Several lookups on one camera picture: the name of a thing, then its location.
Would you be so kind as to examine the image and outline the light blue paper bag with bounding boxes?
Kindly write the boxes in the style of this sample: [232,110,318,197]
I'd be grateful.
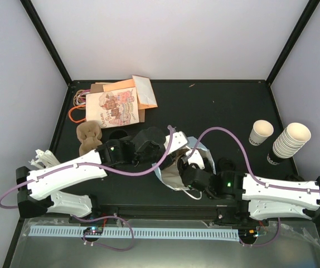
[154,137,216,200]

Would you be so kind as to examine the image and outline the brown pulp cup carrier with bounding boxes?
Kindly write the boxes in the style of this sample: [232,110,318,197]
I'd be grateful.
[76,121,103,156]

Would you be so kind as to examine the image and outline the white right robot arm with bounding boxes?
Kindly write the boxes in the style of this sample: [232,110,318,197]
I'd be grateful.
[177,158,320,225]

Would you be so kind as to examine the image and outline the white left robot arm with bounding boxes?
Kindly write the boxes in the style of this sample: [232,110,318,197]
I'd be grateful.
[16,127,189,218]

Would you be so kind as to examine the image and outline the black coffee cup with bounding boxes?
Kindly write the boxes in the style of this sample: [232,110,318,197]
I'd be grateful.
[109,129,129,140]

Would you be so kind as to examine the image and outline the illustrated greeting card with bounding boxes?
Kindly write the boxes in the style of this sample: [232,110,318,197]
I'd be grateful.
[85,87,139,128]

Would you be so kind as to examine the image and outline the black cup lid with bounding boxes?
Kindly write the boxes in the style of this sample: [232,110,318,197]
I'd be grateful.
[217,157,236,172]

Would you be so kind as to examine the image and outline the brown cardboard sleeve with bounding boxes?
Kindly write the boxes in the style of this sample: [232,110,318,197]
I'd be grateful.
[90,82,108,94]

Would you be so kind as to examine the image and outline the rubber bands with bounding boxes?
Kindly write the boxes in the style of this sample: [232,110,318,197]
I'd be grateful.
[67,89,90,123]

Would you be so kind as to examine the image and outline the white plastic cutlery pile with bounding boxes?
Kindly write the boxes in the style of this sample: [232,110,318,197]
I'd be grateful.
[29,149,60,169]

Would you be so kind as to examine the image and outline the stack of white paper cups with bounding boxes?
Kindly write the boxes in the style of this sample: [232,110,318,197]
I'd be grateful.
[267,122,312,165]

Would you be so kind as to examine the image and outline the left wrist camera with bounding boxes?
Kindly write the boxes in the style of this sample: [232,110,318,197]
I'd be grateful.
[167,131,189,155]

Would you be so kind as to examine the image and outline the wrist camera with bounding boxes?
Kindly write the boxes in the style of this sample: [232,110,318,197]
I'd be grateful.
[167,131,189,155]
[183,149,205,170]

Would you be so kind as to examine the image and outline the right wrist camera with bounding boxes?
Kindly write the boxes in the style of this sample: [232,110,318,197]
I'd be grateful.
[183,149,205,170]

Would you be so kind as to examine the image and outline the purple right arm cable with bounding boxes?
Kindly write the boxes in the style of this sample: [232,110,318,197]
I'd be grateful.
[182,126,320,248]

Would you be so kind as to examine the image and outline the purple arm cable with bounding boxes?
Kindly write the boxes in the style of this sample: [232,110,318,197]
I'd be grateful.
[0,125,176,251]
[182,126,320,248]

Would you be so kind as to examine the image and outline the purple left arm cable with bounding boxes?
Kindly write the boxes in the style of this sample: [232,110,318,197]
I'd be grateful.
[0,125,176,251]

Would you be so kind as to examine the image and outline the light blue cable duct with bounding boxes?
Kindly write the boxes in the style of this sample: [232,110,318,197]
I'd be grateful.
[28,226,239,242]

